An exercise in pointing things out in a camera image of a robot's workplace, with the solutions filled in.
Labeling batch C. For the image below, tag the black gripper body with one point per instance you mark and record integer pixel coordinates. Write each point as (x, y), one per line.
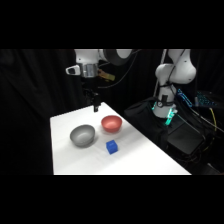
(89, 85)

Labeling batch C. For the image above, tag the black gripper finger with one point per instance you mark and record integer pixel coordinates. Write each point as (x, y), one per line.
(94, 106)
(98, 105)

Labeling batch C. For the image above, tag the blue cube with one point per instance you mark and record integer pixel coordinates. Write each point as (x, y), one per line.
(112, 147)

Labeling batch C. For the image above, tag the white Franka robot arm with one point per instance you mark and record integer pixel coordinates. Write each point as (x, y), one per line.
(176, 71)

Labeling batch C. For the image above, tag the pink bowl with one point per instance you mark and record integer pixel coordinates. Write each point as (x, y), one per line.
(111, 123)

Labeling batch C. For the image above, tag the grey bowl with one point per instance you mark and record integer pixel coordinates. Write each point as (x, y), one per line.
(82, 135)

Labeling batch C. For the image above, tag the black robot stand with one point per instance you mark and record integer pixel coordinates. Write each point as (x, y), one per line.
(146, 120)

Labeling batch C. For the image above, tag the black curtain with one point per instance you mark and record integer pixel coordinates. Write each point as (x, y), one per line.
(33, 100)

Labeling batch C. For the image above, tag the black box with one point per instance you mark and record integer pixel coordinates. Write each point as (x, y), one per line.
(185, 140)

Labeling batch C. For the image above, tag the teal lit electronics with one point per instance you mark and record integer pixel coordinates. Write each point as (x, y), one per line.
(205, 99)

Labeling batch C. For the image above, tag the blue bracket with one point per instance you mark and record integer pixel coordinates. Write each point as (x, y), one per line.
(184, 96)

